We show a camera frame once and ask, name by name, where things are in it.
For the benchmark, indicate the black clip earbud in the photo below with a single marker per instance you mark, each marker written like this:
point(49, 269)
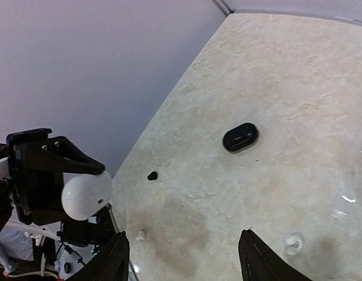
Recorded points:
point(152, 176)

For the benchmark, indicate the white clip earbud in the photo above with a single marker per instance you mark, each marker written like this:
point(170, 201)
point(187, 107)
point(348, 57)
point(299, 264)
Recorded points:
point(141, 235)
point(294, 243)

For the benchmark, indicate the black oval charging case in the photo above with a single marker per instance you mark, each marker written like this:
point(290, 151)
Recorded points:
point(240, 138)

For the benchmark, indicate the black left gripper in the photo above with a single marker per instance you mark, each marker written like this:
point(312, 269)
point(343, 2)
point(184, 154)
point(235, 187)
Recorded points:
point(37, 192)

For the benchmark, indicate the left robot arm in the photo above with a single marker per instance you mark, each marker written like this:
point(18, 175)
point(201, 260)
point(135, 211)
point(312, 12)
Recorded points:
point(8, 214)

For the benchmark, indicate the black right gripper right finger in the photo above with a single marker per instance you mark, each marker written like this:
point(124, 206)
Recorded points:
point(259, 262)

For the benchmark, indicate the white oval charging case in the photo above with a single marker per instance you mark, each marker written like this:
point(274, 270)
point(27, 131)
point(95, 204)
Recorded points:
point(86, 194)

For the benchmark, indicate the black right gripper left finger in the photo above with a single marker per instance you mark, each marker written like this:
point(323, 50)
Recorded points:
point(111, 264)

